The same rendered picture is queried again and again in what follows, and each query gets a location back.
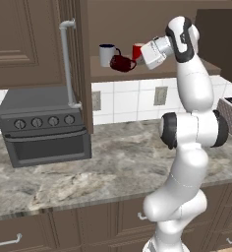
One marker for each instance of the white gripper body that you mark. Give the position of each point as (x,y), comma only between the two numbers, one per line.
(152,54)

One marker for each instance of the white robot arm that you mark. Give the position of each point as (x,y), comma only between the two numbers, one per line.
(193,88)

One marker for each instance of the bright red mug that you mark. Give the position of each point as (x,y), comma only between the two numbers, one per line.
(137,50)

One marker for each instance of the dark red mug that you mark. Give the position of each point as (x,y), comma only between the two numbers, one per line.
(120,63)

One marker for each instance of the white mug with blue inside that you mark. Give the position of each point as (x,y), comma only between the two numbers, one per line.
(106,55)

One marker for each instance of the brown open cabinet door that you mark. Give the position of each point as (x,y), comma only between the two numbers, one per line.
(83,65)

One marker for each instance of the dark brown cabinet door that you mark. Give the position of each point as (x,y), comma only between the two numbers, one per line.
(222,42)

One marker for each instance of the brown closed cabinet door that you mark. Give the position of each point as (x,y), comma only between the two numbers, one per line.
(19,42)

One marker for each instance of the brown base cabinet door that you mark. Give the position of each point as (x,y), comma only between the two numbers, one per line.
(85,226)

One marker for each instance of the dark grey toaster oven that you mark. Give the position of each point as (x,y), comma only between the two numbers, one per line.
(42,131)

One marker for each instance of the brown drawer front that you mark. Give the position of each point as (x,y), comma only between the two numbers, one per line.
(129,213)
(19,229)
(229,236)

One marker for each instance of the brown open wall cabinet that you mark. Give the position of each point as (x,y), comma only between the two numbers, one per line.
(127,19)

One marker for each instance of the grey wall outlet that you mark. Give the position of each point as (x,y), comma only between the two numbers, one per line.
(160,95)
(96,100)

